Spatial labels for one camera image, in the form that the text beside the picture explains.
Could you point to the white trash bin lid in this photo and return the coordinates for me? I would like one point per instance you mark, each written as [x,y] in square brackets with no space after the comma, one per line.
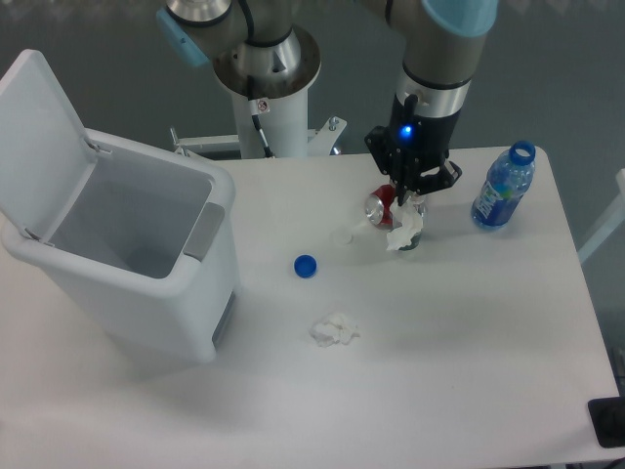
[47,156]

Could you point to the white trash bin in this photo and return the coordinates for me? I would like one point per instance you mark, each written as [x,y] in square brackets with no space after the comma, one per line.
[147,249]

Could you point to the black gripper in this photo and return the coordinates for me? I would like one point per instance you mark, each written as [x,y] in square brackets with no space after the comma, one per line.
[413,150]

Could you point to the white chair part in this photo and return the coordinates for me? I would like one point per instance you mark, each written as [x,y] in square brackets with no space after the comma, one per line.
[610,219]

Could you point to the blue bottle cap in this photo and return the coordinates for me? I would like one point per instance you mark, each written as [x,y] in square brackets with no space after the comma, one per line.
[305,266]

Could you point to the white crumpled paper on table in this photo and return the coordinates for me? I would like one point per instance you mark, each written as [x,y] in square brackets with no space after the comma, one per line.
[333,329]

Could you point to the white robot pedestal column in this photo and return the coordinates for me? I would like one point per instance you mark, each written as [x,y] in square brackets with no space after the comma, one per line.
[269,90]

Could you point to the white paper ball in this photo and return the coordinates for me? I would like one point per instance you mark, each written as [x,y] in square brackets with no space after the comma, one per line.
[404,225]

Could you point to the small clear green-label bottle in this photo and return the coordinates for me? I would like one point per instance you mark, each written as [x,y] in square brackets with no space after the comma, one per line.
[415,239]

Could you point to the black device at edge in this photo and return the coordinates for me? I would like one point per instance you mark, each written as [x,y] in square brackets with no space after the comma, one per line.
[607,415]

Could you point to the white metal table frame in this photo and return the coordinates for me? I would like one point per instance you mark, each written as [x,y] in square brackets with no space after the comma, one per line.
[321,141]

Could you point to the crushed red soda can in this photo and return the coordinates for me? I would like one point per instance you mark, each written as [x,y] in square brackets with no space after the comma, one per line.
[377,206]

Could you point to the blue plastic drink bottle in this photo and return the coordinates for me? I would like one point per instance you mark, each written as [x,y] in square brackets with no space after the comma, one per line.
[507,181]

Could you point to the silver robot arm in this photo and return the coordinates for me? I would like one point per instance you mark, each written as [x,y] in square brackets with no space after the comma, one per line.
[443,40]

